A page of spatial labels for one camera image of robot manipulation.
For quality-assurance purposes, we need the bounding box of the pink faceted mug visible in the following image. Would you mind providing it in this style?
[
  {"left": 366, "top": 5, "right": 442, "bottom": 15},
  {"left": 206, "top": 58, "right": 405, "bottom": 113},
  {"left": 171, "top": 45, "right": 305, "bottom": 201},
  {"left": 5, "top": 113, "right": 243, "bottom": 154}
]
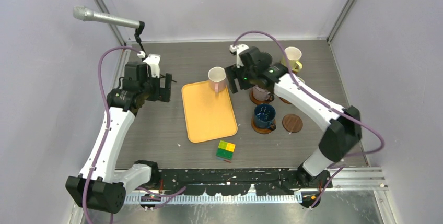
[{"left": 208, "top": 67, "right": 227, "bottom": 94}]

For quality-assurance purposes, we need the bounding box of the purple mug black handle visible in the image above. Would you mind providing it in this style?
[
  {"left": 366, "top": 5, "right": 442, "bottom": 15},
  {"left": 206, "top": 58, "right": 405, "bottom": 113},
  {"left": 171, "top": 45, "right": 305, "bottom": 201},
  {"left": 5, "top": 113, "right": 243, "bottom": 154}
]
[{"left": 252, "top": 86, "right": 275, "bottom": 104}]

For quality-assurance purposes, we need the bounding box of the brown wooden coaster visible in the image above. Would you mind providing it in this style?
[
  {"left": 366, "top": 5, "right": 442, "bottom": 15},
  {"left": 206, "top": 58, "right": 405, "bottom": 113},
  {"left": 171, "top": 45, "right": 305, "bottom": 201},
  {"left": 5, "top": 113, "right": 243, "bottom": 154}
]
[
  {"left": 251, "top": 119, "right": 276, "bottom": 134},
  {"left": 279, "top": 97, "right": 292, "bottom": 104},
  {"left": 249, "top": 91, "right": 275, "bottom": 105}
]

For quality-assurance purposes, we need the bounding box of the dark blue mug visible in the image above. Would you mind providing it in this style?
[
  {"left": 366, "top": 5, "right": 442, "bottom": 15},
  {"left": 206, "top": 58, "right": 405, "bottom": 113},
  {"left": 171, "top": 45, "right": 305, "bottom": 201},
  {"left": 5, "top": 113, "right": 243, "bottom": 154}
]
[{"left": 253, "top": 103, "right": 276, "bottom": 131}]

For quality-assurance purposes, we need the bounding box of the yellow plastic tray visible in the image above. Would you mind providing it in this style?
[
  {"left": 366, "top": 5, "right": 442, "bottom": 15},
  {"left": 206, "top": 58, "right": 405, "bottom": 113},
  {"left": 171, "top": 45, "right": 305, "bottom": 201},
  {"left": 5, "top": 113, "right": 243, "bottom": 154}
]
[{"left": 181, "top": 81, "right": 238, "bottom": 143}]

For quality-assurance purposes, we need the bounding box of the yellow-green faceted mug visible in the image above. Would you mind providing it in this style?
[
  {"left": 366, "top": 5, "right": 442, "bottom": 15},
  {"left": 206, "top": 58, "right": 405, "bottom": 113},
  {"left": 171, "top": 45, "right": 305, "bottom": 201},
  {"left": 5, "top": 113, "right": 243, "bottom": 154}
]
[{"left": 280, "top": 46, "right": 302, "bottom": 74}]

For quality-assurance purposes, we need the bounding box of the dark walnut wooden coaster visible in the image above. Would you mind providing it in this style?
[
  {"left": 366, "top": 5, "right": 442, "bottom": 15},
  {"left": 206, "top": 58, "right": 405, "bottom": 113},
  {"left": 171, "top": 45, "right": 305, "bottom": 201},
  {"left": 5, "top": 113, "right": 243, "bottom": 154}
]
[{"left": 282, "top": 114, "right": 304, "bottom": 133}]

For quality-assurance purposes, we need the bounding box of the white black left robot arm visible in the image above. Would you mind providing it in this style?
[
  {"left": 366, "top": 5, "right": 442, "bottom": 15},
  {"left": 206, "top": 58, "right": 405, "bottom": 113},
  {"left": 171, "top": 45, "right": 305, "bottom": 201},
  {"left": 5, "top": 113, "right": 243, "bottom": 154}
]
[{"left": 65, "top": 55, "right": 172, "bottom": 214}]

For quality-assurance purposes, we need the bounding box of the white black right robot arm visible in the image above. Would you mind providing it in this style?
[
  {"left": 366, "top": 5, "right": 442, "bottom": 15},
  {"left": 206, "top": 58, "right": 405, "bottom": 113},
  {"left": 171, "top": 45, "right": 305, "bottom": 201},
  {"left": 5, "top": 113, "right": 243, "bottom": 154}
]
[{"left": 225, "top": 44, "right": 362, "bottom": 188}]

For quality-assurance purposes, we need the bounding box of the black microphone tripod stand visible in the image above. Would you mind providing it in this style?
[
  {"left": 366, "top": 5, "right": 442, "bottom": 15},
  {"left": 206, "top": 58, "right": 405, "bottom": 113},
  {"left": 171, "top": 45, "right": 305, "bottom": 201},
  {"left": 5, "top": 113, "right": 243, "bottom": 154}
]
[{"left": 134, "top": 21, "right": 177, "bottom": 84}]

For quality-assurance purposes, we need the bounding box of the colourful toy brick block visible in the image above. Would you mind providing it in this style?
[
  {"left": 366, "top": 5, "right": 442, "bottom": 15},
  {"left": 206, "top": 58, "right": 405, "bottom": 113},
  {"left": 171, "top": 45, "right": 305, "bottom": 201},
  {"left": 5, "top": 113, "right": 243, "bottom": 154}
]
[{"left": 216, "top": 140, "right": 236, "bottom": 162}]

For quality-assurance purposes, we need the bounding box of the silver microphone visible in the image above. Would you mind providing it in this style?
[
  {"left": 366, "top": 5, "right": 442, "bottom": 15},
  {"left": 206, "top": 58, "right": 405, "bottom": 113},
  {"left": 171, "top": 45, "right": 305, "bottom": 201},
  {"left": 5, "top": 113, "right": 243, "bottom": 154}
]
[{"left": 73, "top": 6, "right": 141, "bottom": 29}]

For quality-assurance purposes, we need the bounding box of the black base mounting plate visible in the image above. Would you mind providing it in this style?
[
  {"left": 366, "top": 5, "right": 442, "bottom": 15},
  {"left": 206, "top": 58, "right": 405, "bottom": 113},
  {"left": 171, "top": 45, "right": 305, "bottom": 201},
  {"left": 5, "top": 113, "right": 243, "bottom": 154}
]
[{"left": 141, "top": 168, "right": 332, "bottom": 196}]

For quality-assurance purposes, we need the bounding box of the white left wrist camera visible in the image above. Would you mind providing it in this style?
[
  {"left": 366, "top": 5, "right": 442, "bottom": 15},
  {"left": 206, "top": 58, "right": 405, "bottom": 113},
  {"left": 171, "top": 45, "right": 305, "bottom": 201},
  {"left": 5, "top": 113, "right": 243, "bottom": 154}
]
[{"left": 137, "top": 51, "right": 161, "bottom": 78}]

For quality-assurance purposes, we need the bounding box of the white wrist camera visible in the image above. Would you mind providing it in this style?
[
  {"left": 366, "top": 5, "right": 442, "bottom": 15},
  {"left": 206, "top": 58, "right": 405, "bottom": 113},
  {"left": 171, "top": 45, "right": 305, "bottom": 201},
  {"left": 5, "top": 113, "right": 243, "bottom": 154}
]
[
  {"left": 229, "top": 44, "right": 249, "bottom": 68},
  {"left": 137, "top": 51, "right": 161, "bottom": 78}
]

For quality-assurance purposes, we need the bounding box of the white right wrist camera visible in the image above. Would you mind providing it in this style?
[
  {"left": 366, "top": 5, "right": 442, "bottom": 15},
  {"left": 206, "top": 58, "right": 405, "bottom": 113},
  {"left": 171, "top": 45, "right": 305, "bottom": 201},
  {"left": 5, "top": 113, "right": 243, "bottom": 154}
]
[{"left": 229, "top": 44, "right": 249, "bottom": 68}]

